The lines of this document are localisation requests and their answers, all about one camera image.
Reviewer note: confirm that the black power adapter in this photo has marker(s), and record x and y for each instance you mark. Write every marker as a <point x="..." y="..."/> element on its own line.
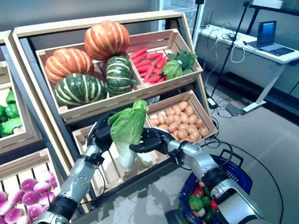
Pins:
<point x="212" y="103"/>

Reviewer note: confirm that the white office desk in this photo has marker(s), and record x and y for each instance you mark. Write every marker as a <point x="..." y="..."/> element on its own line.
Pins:
<point x="253" y="62"/>

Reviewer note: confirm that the green striped pumpkin with stem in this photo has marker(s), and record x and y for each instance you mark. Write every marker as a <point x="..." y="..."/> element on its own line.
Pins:
<point x="118" y="75"/>

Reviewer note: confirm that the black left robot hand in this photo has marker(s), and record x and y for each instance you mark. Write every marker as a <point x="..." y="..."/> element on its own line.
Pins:
<point x="99" y="125"/>

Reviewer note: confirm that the small red apple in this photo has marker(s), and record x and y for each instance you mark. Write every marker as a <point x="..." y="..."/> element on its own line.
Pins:
<point x="199" y="191"/>

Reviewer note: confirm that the small green bell pepper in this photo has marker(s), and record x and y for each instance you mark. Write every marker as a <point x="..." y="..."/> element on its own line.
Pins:
<point x="206" y="202"/>

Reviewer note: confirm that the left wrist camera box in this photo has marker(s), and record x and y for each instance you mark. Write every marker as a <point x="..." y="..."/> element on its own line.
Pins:
<point x="104" y="140"/>

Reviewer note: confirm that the red orange carrot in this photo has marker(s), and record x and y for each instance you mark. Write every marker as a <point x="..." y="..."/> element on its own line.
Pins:
<point x="138" y="53"/>
<point x="139" y="59"/>
<point x="149" y="73"/>
<point x="161" y="62"/>
<point x="143" y="68"/>
<point x="142" y="63"/>
<point x="153" y="78"/>
<point x="154" y="56"/>

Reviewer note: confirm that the small round green cabbage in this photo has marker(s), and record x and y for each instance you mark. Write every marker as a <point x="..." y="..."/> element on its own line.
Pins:
<point x="195" y="203"/>

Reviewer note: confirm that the wooden slat crate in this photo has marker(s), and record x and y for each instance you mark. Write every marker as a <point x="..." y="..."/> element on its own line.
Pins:
<point x="164" y="105"/>
<point x="101" y="107"/>
<point x="16" y="168"/>
<point x="173" y="84"/>
<point x="9" y="144"/>
<point x="108" y="170"/>

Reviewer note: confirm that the small tan onion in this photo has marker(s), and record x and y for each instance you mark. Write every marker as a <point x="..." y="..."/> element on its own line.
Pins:
<point x="201" y="184"/>

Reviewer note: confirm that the black metal rack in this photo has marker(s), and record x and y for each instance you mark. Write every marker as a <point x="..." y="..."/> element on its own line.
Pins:
<point x="293" y="13"/>

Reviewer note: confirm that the open dark laptop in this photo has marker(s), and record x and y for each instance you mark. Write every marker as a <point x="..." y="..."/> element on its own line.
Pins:
<point x="267" y="33"/>

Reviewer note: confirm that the blue plastic shopping basket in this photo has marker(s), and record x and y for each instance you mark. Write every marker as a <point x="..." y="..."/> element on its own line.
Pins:
<point x="242" y="180"/>

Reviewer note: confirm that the light green cabbage head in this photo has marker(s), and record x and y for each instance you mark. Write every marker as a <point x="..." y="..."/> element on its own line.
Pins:
<point x="172" y="70"/>

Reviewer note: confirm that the small orange vegetable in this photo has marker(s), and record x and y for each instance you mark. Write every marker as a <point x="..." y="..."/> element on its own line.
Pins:
<point x="194" y="212"/>

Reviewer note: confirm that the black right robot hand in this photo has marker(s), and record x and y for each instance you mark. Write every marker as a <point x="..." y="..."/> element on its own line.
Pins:
<point x="154" y="142"/>

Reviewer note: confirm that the flat white box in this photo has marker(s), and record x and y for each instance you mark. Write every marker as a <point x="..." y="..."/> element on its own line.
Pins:
<point x="267" y="3"/>

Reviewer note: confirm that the dark green leafy broccoli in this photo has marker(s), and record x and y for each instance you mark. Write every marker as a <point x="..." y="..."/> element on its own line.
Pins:
<point x="185" y="59"/>

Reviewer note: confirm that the small red tomato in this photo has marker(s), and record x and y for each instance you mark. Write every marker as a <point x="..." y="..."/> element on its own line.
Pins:
<point x="213" y="204"/>

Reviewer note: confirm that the large round orange pumpkin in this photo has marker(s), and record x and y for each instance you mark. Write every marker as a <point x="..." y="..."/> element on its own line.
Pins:
<point x="107" y="39"/>

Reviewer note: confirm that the small white garlic bulb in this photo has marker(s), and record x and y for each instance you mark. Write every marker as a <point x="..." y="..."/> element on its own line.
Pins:
<point x="201" y="212"/>

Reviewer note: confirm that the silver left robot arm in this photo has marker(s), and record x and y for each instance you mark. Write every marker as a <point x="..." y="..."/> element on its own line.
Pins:
<point x="77" y="177"/>

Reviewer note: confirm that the flat orange striped pumpkin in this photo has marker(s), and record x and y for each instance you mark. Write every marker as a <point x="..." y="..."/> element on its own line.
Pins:
<point x="68" y="63"/>

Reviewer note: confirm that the black router with antennas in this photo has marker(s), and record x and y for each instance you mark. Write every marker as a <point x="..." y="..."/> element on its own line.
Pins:
<point x="205" y="26"/>

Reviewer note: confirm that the grey power brick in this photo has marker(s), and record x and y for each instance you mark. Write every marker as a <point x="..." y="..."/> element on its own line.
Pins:
<point x="235" y="109"/>

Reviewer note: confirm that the small dark green pepper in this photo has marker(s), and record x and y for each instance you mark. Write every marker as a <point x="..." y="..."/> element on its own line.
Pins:
<point x="209" y="216"/>

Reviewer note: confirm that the leafy green cabbage white base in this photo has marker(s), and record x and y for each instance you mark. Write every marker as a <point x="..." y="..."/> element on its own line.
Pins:
<point x="127" y="128"/>

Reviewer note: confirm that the black tripod stand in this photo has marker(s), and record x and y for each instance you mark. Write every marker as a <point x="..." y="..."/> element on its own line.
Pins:
<point x="231" y="46"/>
<point x="199" y="1"/>

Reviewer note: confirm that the wide green striped pumpkin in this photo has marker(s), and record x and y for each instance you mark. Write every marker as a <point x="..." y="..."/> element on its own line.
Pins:
<point x="79" y="91"/>

